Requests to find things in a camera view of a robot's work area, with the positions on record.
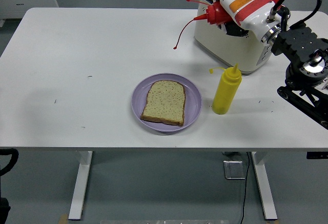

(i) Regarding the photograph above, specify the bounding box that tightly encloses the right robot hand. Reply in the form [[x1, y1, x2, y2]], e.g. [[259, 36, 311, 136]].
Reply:
[[217, 0, 282, 40]]

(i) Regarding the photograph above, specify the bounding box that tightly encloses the red squeeze bottle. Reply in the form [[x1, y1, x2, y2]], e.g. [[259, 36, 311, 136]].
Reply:
[[173, 0, 282, 50]]

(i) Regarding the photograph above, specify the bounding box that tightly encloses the bread slice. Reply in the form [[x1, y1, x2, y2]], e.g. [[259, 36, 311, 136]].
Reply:
[[140, 79, 186, 127]]

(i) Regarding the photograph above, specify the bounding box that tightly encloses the cream and chrome toaster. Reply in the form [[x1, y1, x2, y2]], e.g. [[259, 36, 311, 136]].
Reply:
[[193, 0, 292, 75]]

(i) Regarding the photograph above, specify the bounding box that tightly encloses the yellow squeeze bottle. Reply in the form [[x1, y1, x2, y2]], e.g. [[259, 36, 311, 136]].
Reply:
[[209, 63, 243, 115]]

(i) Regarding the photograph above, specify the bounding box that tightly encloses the purple plate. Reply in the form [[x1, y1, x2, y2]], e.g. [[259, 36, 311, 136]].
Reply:
[[131, 73, 202, 133]]

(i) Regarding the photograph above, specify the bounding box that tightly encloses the metal floor socket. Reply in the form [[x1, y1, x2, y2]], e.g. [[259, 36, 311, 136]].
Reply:
[[223, 160, 246, 180]]

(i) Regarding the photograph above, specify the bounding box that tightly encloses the black table control panel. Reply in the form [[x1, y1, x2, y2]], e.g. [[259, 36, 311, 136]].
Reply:
[[306, 151, 328, 159]]

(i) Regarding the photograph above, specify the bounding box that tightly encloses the white table leg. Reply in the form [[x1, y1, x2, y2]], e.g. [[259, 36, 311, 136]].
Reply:
[[68, 151, 93, 221], [251, 151, 278, 221]]

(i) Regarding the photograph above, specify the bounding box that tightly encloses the black cable under table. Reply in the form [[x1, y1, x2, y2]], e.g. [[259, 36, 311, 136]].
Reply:
[[239, 152, 251, 224]]

